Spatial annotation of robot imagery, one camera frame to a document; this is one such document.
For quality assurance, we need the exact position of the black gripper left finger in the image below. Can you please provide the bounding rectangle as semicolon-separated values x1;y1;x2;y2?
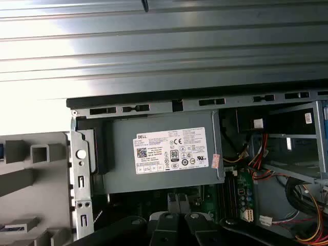
73;192;180;246

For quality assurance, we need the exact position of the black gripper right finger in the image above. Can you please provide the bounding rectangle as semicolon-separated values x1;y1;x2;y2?
178;192;305;246

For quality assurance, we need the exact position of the orange yellow red power wire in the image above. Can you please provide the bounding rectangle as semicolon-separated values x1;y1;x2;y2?
245;133;328;246

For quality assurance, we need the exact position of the black RAM slot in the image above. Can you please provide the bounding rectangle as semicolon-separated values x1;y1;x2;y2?
230;174;236;219
226;174;232;219
222;174;228;219
234;174;240;219

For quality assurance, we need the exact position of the green motherboard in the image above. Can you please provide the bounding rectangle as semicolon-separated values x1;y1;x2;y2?
107;168;257;226

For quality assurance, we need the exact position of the grey power supply unit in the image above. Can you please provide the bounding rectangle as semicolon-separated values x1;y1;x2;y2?
76;110;226;196

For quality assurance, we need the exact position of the open black PC case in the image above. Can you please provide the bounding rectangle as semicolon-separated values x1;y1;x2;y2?
66;87;328;246

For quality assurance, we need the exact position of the grey parts rack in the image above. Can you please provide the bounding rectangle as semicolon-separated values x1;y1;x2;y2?
0;132;75;246

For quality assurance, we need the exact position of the grey metal drive cage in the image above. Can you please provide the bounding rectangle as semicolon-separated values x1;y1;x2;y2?
263;100;328;186

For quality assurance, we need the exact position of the white wire plug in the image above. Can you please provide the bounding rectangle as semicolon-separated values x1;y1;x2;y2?
258;214;273;227

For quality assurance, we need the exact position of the yellow black wire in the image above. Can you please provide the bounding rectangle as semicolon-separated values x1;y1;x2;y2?
222;143;250;165

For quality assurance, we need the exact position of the black cable bundle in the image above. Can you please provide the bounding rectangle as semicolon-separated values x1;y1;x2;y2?
286;176;318;213

